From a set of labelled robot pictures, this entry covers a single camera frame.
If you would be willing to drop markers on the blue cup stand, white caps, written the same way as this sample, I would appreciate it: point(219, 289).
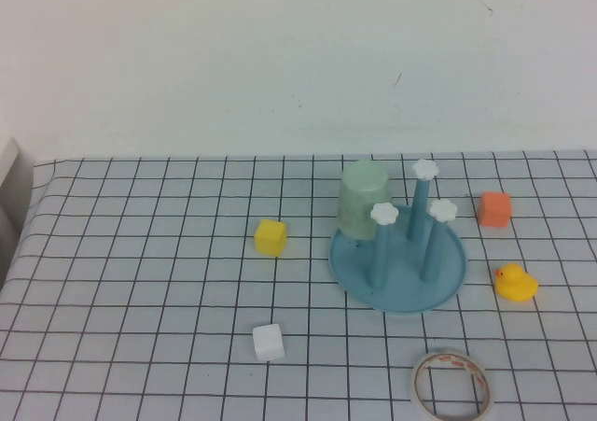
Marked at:
point(401, 290)

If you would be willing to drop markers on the orange foam cube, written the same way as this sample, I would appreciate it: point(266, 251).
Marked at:
point(495, 210)

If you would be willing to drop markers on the grey white panel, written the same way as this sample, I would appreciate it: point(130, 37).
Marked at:
point(14, 169)

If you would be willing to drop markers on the yellow rubber duck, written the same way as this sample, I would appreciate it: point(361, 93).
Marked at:
point(515, 285)

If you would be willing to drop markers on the white foam cube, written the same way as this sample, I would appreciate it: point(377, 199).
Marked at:
point(268, 344)

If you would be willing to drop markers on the pale green plastic cup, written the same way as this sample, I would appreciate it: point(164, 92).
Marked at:
point(359, 197)

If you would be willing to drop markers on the white adhesive tape roll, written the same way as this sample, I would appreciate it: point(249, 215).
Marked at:
point(447, 355)

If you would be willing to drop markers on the grid-checked white tablecloth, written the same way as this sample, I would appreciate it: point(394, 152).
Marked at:
point(140, 276)

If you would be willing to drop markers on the yellow foam cube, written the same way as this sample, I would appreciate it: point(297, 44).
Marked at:
point(270, 239)

